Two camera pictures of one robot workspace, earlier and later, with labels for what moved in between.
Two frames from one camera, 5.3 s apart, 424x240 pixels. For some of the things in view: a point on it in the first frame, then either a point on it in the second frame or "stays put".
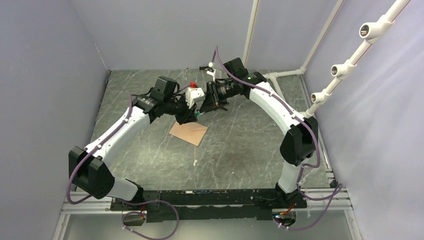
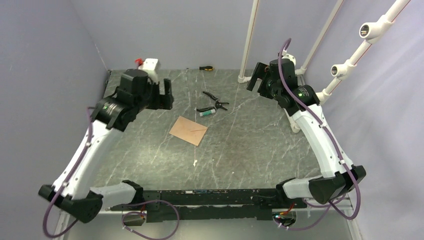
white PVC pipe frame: x=369 y=33 stays put
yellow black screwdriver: x=205 y=67 stays put
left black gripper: x=188 y=115 -> x=161 y=101
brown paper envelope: x=191 y=132 stays put
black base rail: x=161 y=205 stays put
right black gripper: x=211 y=102 -> x=262 y=71
